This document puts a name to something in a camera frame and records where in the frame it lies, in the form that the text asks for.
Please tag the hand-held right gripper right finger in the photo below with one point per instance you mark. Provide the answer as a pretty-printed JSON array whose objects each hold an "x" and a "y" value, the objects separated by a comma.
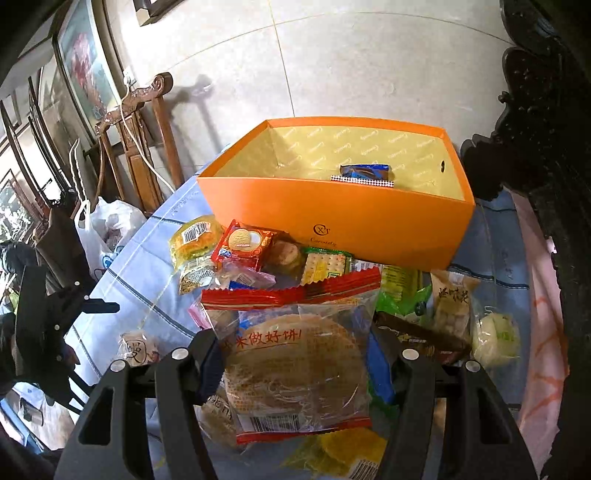
[{"x": 382, "y": 369}]

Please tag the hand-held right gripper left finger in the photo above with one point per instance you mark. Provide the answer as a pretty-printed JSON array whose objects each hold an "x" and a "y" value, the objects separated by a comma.
[{"x": 210, "y": 364}]

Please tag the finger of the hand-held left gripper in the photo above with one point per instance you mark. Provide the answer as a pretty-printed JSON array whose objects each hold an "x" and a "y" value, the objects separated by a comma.
[
  {"x": 92, "y": 304},
  {"x": 76, "y": 387}
]

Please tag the clear red-edged round cracker packet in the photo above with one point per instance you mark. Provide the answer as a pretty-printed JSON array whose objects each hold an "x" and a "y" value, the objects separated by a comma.
[{"x": 295, "y": 364}]

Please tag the beige packet of brown cubes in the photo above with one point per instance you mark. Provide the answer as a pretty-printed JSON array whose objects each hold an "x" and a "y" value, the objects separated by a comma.
[{"x": 452, "y": 307}]

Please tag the orange cardboard box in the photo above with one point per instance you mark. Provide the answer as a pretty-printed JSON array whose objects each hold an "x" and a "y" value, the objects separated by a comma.
[{"x": 332, "y": 221}]

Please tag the blue chocolate snack packet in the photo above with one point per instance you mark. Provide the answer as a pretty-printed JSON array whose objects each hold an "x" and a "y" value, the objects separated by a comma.
[{"x": 364, "y": 174}]

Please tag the blue checked tablecloth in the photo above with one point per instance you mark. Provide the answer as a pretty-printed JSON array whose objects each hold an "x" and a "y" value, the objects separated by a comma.
[{"x": 134, "y": 295}]

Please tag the dark brown snack packet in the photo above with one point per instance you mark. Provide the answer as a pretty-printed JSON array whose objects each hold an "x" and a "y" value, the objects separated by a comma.
[{"x": 425, "y": 341}]

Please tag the beige round biscuit packet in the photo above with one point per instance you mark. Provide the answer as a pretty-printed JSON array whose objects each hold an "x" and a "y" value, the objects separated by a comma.
[{"x": 219, "y": 422}]

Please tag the small clear candy packet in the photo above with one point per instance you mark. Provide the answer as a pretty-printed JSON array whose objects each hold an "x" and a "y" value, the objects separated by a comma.
[{"x": 138, "y": 348}]

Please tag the brown cloth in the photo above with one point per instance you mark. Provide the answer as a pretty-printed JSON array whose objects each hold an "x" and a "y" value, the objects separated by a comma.
[{"x": 60, "y": 244}]

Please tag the bright green snack packet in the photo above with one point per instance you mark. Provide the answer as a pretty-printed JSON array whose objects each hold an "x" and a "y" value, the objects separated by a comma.
[{"x": 401, "y": 290}]

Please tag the white plastic bag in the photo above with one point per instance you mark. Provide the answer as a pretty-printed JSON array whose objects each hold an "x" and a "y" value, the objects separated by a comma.
[{"x": 113, "y": 226}]

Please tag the yellow brown-print snack packet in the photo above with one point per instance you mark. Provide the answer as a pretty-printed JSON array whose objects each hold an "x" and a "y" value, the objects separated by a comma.
[{"x": 196, "y": 279}]

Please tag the clear pink-edged snack packet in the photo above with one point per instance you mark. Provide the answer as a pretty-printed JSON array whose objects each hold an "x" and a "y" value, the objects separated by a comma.
[{"x": 244, "y": 274}]

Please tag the yellow flat snack packet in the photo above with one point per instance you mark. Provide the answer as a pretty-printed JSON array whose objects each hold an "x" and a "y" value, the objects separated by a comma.
[{"x": 332, "y": 454}]

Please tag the pale green round pastry packet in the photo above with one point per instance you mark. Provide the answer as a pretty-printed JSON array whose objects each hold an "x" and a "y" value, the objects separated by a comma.
[{"x": 495, "y": 339}]

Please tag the green square cracker packet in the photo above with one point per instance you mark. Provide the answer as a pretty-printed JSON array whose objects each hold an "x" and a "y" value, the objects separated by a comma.
[{"x": 325, "y": 265}]

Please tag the yellow cake packet with barcode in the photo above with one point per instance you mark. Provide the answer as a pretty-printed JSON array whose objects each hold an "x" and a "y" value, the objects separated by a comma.
[{"x": 194, "y": 237}]

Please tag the red biscuit packet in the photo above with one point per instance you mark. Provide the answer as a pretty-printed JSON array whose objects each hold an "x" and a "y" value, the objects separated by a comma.
[{"x": 242, "y": 244}]

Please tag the clear brown pastry packet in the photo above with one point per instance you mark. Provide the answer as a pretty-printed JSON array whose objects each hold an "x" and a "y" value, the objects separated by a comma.
[{"x": 284, "y": 256}]

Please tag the brown wooden chair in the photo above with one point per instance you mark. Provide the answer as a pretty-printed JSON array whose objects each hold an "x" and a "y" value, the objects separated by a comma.
[{"x": 138, "y": 152}]

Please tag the pink cloth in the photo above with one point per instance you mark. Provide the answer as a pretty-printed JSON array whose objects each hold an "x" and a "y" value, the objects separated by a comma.
[{"x": 545, "y": 332}]

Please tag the dark carved wooden furniture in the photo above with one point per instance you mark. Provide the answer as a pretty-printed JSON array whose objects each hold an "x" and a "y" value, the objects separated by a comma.
[{"x": 554, "y": 161}]

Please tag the dark picture frame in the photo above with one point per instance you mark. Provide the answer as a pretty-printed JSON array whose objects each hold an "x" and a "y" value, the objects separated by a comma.
[{"x": 154, "y": 11}]

